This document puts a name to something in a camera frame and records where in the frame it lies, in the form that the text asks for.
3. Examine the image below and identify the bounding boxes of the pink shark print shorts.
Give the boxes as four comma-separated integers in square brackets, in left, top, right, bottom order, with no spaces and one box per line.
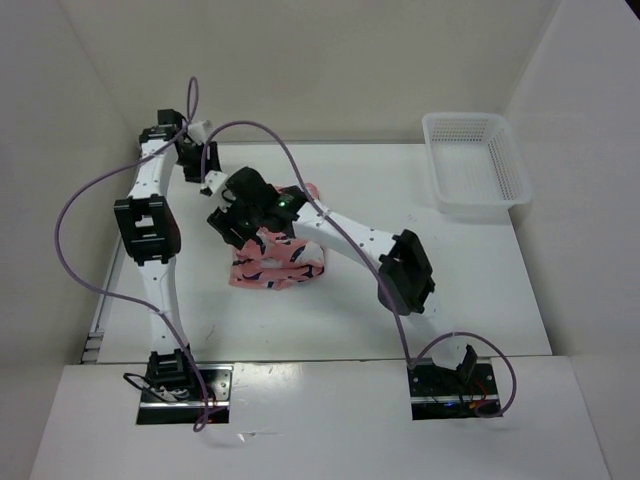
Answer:
[227,182,326,291]

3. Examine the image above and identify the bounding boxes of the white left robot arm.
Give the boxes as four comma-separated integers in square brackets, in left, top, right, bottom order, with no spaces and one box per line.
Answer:
[114,109,203,402]

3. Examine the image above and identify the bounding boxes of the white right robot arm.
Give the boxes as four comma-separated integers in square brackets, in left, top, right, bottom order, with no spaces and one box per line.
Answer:
[201,167,476,393]

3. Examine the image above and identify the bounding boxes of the white plastic mesh basket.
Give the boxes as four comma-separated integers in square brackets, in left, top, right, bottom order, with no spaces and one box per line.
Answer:
[422,112,533,217]

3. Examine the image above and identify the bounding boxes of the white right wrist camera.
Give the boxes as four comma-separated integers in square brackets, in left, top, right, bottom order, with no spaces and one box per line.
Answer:
[200,170,229,197]

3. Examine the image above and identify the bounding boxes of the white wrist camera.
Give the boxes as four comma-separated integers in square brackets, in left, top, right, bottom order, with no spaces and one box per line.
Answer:
[200,170,229,197]
[188,120,215,144]

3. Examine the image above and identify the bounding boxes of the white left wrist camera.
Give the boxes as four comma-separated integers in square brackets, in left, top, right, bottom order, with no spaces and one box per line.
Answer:
[188,120,215,144]

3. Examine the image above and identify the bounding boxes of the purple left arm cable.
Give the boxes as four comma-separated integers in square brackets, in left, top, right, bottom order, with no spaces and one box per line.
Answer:
[53,76,226,434]

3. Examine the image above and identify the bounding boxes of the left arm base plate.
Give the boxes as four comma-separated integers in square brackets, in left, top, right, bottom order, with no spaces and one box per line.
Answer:
[129,364,234,426]

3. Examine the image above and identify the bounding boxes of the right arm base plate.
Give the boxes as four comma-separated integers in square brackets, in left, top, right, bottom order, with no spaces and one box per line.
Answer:
[408,362,502,421]

